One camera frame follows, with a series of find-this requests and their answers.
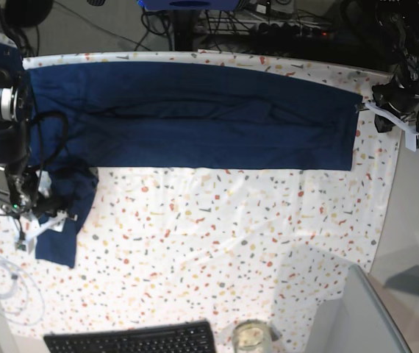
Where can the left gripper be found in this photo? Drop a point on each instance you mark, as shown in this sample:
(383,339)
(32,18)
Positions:
(396,98)

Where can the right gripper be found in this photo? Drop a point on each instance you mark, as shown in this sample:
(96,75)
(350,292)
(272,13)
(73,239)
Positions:
(33,199)

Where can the dark blue t-shirt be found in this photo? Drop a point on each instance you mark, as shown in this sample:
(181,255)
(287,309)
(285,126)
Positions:
(165,115)

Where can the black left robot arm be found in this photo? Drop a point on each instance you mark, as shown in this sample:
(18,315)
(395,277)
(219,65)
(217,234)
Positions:
(399,21)

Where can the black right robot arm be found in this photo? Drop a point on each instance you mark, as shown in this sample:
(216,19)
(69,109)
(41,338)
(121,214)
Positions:
(19,180)

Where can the white terrazzo tablecloth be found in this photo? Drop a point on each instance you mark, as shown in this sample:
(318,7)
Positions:
(168,245)

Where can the black power strip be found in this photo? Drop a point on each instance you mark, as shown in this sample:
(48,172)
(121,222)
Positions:
(288,30)

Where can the grey monitor back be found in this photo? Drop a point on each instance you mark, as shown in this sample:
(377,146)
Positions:
(356,322)

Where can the blue box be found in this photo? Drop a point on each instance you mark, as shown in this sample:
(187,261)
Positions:
(225,5)

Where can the black keyboard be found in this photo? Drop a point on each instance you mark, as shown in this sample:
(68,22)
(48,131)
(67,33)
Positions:
(191,337)

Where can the glass jar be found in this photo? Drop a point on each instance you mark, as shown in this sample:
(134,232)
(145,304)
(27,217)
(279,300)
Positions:
(252,336)

